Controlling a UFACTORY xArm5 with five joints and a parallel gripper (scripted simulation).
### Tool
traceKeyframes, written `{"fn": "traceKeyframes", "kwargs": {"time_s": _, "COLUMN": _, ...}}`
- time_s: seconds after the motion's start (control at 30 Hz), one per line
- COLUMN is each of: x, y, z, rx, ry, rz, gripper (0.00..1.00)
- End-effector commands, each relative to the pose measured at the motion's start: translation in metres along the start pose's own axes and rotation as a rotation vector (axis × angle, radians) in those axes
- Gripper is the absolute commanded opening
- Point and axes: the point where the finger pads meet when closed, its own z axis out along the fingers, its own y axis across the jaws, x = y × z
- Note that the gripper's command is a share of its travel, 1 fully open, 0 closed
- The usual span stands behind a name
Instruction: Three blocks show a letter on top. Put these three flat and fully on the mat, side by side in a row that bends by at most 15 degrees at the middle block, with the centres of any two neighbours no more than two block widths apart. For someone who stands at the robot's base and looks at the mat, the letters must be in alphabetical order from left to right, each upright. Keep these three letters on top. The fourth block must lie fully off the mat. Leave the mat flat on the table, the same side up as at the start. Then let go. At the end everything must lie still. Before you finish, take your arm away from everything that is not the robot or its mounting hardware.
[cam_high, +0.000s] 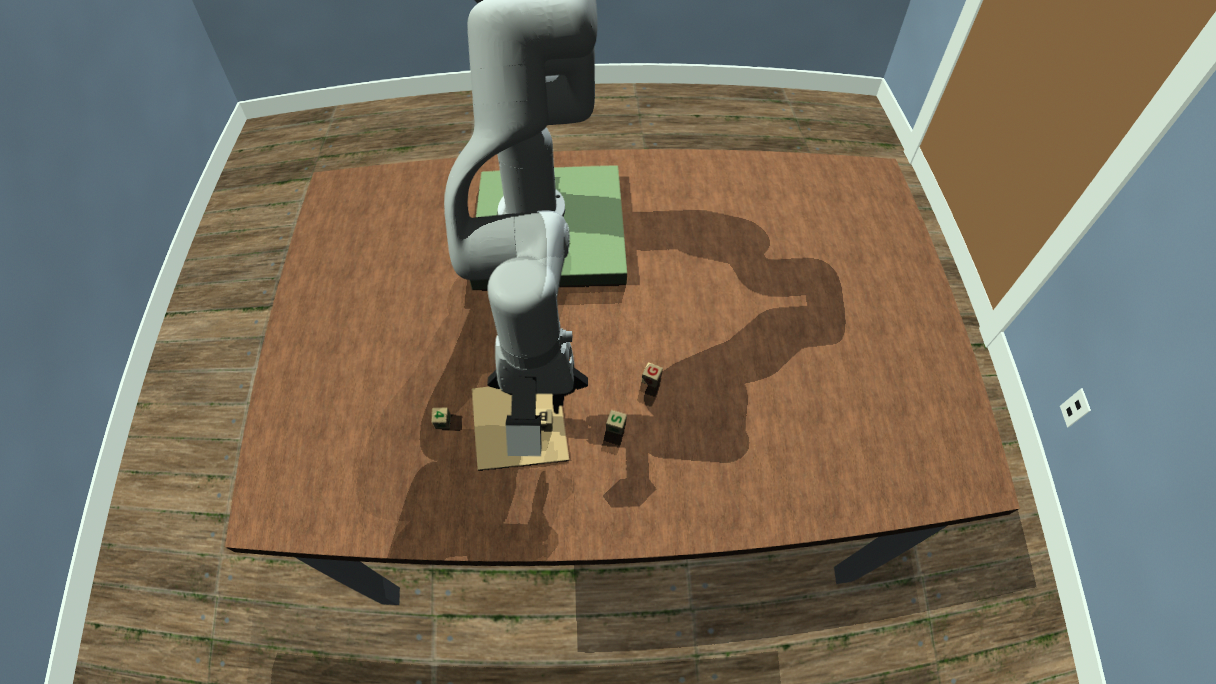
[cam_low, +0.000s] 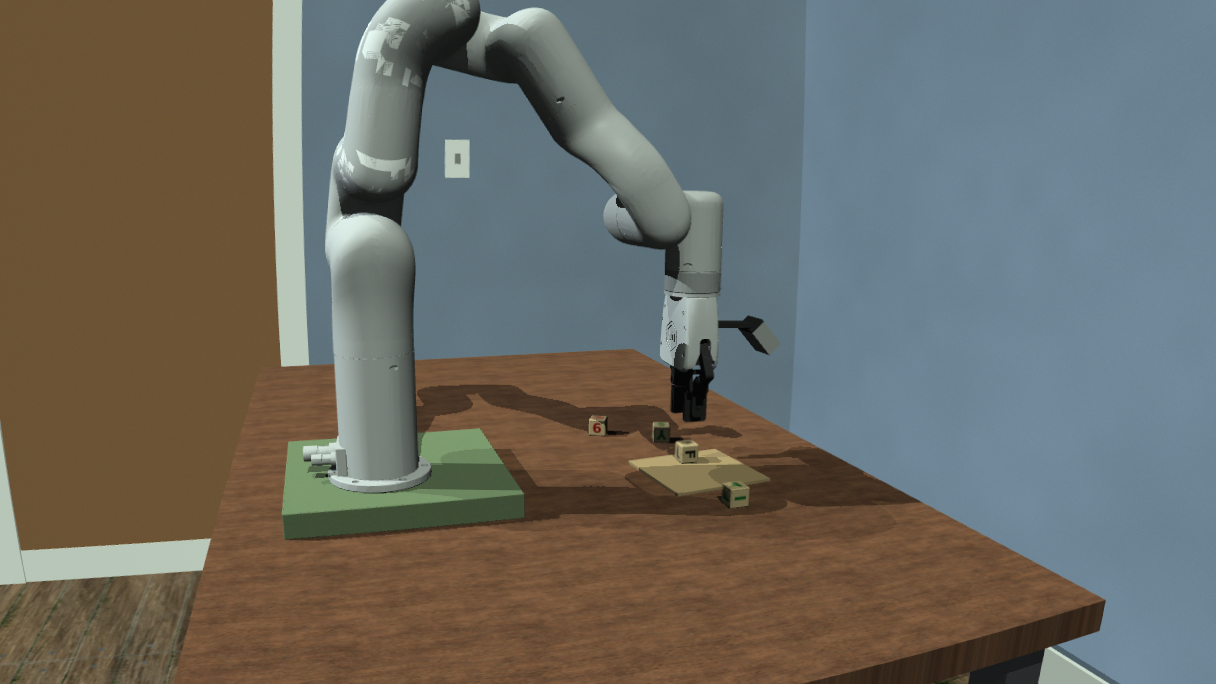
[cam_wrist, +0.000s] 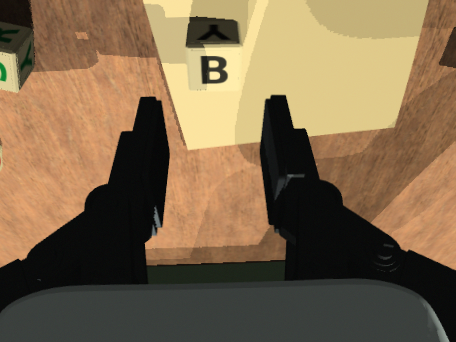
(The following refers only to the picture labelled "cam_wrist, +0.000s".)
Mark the beige flat mat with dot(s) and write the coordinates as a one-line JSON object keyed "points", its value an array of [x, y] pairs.
{"points": [[342, 64]]}

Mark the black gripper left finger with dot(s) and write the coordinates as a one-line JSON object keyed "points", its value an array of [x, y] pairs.
{"points": [[96, 246]]}

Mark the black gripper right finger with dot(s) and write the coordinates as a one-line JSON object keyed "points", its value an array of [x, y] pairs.
{"points": [[322, 234]]}

